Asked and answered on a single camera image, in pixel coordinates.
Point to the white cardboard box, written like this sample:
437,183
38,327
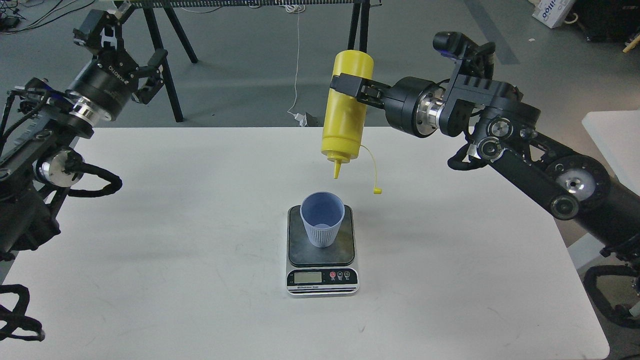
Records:
552,13

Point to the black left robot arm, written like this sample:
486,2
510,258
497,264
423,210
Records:
43,169

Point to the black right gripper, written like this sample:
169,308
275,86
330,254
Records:
399,102

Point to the white side table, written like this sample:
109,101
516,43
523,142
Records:
617,136

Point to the yellow squeeze bottle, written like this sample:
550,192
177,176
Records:
345,116

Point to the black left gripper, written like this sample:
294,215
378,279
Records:
106,79

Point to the blue plastic cup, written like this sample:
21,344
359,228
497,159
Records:
322,214

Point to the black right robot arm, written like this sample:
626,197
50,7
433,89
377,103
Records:
500,132

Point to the black trestle table background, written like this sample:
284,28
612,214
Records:
358,31

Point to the white power adapter on floor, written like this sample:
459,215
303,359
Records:
307,120

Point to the digital kitchen scale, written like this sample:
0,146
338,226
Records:
313,271

